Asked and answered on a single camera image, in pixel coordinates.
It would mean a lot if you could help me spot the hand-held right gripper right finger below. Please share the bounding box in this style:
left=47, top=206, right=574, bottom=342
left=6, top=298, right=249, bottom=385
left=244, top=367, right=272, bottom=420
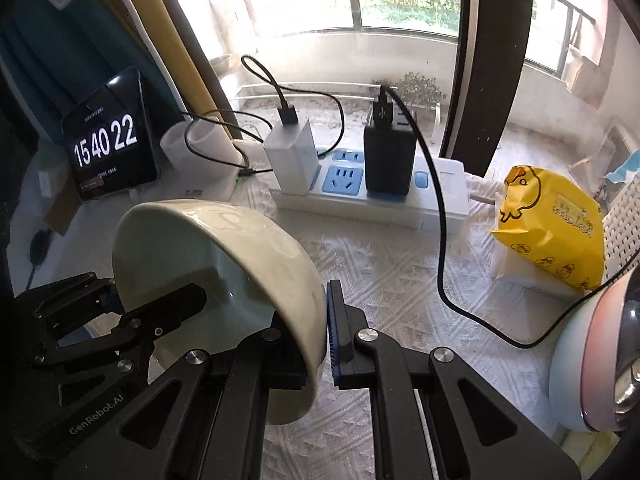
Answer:
left=326, top=280, right=583, bottom=480

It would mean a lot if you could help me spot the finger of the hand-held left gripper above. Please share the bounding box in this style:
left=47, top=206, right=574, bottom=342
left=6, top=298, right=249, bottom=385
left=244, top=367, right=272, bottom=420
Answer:
left=15, top=272, right=121, bottom=346
left=107, top=282, right=208, bottom=347

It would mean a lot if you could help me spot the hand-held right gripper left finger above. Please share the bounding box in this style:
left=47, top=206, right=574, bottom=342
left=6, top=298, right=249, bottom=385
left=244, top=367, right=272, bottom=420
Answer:
left=52, top=327, right=307, bottom=480

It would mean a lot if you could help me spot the cream bowl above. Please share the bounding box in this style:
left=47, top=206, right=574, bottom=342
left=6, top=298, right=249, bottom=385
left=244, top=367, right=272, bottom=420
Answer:
left=111, top=200, right=328, bottom=426

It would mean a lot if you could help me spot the black round object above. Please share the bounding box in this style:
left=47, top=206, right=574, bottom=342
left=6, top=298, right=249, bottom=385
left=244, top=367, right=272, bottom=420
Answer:
left=29, top=230, right=53, bottom=266

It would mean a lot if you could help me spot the white desk lamp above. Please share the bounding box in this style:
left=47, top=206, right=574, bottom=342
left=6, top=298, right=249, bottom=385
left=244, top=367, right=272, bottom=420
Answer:
left=45, top=0, right=247, bottom=202

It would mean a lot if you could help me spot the white power strip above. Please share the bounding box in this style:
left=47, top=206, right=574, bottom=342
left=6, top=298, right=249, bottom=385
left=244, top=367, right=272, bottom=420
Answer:
left=270, top=147, right=473, bottom=233

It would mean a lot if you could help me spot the tablet with clock display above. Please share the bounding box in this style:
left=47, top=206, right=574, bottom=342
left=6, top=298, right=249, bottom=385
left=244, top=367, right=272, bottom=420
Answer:
left=61, top=66, right=161, bottom=203

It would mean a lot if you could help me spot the white charger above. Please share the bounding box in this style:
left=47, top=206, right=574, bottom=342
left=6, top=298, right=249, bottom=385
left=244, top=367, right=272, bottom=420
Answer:
left=262, top=120, right=321, bottom=196

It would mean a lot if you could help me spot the black charger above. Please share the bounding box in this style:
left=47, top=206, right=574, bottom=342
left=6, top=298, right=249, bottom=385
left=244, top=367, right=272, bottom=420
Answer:
left=362, top=105, right=418, bottom=196

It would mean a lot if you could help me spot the light blue bowl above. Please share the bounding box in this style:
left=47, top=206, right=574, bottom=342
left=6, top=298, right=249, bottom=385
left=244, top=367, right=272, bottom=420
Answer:
left=548, top=305, right=601, bottom=433

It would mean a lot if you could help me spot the yellow snack packet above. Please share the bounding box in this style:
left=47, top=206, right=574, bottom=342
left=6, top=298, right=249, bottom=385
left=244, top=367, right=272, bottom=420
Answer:
left=490, top=165, right=606, bottom=293

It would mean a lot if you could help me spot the small potted plant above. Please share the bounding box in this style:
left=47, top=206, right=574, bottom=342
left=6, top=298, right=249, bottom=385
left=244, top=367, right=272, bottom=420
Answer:
left=372, top=72, right=448, bottom=126

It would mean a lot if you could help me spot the pink bowl with steel liner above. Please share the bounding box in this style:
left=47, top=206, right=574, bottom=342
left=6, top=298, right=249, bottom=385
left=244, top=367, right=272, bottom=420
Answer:
left=582, top=272, right=640, bottom=431

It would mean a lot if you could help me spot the white perforated basket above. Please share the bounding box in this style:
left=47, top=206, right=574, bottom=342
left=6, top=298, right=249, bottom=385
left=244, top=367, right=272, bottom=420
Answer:
left=602, top=175, right=640, bottom=281

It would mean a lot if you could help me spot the blue bag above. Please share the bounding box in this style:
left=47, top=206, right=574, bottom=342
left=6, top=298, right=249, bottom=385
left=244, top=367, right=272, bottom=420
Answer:
left=602, top=150, right=640, bottom=183

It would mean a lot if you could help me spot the balcony cardboard box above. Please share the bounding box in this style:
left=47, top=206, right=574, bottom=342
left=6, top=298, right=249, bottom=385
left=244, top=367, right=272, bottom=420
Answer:
left=565, top=52, right=601, bottom=92

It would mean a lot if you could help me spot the balcony railing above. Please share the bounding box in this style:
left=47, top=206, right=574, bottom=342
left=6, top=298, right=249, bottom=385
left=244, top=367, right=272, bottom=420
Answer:
left=532, top=0, right=598, bottom=78

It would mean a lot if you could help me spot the black lamp cable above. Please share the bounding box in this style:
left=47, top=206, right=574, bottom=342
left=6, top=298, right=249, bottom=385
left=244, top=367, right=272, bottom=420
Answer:
left=184, top=55, right=347, bottom=181

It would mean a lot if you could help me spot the dark window frame post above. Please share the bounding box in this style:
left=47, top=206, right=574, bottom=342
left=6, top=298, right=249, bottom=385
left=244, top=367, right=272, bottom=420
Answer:
left=439, top=0, right=533, bottom=177

